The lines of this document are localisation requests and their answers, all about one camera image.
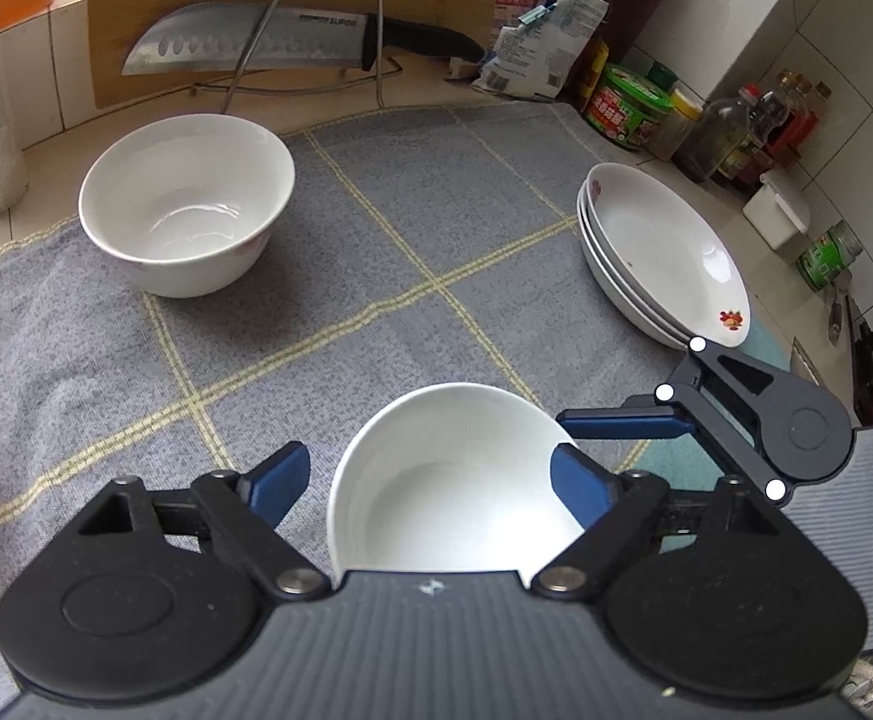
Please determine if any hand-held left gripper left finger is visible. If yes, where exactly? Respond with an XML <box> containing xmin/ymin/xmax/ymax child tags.
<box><xmin>80</xmin><ymin>441</ymin><xmax>331</xmax><ymax>602</ymax></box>

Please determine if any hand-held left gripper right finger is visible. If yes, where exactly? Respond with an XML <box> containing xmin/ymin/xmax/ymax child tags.
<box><xmin>530</xmin><ymin>444</ymin><xmax>782</xmax><ymax>601</ymax></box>

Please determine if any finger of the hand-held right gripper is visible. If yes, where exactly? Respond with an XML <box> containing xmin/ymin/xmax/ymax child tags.
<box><xmin>556</xmin><ymin>336</ymin><xmax>791</xmax><ymax>505</ymax></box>

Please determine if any white floral bowl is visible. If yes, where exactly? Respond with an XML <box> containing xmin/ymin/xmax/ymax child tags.
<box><xmin>326</xmin><ymin>382</ymin><xmax>589</xmax><ymax>592</ymax></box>
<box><xmin>78</xmin><ymin>114</ymin><xmax>296</xmax><ymax>299</ymax></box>

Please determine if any white floral plate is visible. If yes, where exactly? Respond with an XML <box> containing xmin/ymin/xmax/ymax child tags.
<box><xmin>577</xmin><ymin>191</ymin><xmax>700</xmax><ymax>351</ymax></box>
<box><xmin>584</xmin><ymin>163</ymin><xmax>752</xmax><ymax>350</ymax></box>
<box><xmin>580</xmin><ymin>180</ymin><xmax>715</xmax><ymax>350</ymax></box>

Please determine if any green label glass jar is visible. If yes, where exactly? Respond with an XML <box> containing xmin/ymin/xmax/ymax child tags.
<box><xmin>796</xmin><ymin>220</ymin><xmax>866</xmax><ymax>293</ymax></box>

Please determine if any white plastic lidded box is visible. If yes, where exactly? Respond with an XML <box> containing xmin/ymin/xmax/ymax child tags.
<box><xmin>742</xmin><ymin>167</ymin><xmax>812</xmax><ymax>251</ymax></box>

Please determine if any dark sauce bottle green label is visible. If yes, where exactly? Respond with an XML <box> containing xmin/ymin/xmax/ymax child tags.
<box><xmin>721</xmin><ymin>71</ymin><xmax>801</xmax><ymax>181</ymax></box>

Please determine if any red cap glass bottle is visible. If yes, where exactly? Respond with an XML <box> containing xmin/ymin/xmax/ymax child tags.
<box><xmin>672</xmin><ymin>86</ymin><xmax>763</xmax><ymax>182</ymax></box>

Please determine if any yellow lid spice jar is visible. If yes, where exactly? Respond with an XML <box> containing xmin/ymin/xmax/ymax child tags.
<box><xmin>650</xmin><ymin>88</ymin><xmax>705</xmax><ymax>162</ymax></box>

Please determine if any green lid sauce jar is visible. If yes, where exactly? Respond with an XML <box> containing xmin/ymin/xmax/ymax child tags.
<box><xmin>584</xmin><ymin>64</ymin><xmax>673</xmax><ymax>151</ymax></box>

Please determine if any grey checked towel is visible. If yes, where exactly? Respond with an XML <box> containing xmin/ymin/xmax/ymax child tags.
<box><xmin>0</xmin><ymin>101</ymin><xmax>797</xmax><ymax>720</ymax></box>

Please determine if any amber plastic bottle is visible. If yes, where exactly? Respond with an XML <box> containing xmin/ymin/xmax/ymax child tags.
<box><xmin>788</xmin><ymin>81</ymin><xmax>833</xmax><ymax>158</ymax></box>

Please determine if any crumpled white seasoning bag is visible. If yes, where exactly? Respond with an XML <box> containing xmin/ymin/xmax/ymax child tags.
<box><xmin>473</xmin><ymin>0</ymin><xmax>610</xmax><ymax>100</ymax></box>

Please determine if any dark red knife block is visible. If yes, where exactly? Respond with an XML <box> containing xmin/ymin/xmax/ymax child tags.
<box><xmin>608</xmin><ymin>0</ymin><xmax>681</xmax><ymax>61</ymax></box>

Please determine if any white red seasoning packet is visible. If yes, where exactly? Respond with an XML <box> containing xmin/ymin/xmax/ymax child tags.
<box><xmin>496</xmin><ymin>0</ymin><xmax>557</xmax><ymax>53</ymax></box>

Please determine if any metal spatula wooden handle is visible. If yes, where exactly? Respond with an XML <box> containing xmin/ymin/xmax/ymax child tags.
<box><xmin>826</xmin><ymin>281</ymin><xmax>861</xmax><ymax>346</ymax></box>

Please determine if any red handled dark bottle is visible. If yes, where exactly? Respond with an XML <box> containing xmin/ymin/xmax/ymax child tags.
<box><xmin>751</xmin><ymin>90</ymin><xmax>812</xmax><ymax>192</ymax></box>

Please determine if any metal wire rack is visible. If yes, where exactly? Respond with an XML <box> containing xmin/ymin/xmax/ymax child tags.
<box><xmin>188</xmin><ymin>0</ymin><xmax>407</xmax><ymax>113</ymax></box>

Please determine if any black handled kitchen knife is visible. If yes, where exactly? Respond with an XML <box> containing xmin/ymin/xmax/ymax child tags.
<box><xmin>121</xmin><ymin>1</ymin><xmax>486</xmax><ymax>76</ymax></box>

